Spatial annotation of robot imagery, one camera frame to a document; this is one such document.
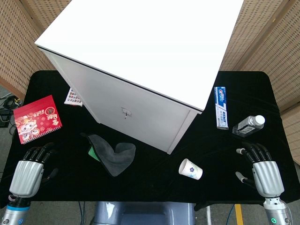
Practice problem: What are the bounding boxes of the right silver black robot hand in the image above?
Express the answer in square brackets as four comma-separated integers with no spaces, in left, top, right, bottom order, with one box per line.
[235,140,285,199]

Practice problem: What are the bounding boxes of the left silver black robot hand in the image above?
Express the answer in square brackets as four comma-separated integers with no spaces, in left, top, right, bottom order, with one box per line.
[9,142,59,199]

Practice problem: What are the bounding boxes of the grey microfibre cloth green backing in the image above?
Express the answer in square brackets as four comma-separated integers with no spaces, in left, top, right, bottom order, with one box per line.
[79,132,137,178]

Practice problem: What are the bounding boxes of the white cabinet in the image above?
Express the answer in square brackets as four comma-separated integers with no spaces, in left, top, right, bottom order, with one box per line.
[34,0,246,155]

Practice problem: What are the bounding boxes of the clear bottle white cap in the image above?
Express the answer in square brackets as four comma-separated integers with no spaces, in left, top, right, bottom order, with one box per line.
[232,114,266,138]

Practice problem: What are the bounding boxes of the red decorated box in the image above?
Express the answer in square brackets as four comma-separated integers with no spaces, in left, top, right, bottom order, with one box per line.
[13,94,64,145]

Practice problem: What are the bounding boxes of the white paper cup blue flower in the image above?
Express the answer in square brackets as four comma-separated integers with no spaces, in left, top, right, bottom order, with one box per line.
[178,158,204,181]

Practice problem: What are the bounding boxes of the blue white toothpaste box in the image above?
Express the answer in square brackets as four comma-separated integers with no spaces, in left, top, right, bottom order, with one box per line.
[214,86,229,130]

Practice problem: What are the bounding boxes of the small patterned card box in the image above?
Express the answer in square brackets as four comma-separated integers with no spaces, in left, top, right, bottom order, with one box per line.
[63,87,83,107]

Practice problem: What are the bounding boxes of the black velvet tablecloth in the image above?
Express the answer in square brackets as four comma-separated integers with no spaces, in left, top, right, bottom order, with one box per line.
[0,69,300,205]

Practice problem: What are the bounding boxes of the grey blue robot torso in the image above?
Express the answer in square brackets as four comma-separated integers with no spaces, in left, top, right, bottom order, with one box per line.
[90,201,196,225]

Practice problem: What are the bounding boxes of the beige perforated partition screen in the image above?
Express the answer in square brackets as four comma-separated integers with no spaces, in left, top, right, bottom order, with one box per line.
[219,0,300,166]
[0,0,78,99]

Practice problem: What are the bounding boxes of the blue cable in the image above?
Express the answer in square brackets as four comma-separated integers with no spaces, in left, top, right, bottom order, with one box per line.
[78,201,85,225]
[228,204,236,225]

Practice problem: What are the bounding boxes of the black cable bundle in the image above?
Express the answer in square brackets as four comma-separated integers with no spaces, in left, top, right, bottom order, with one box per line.
[0,93,24,129]

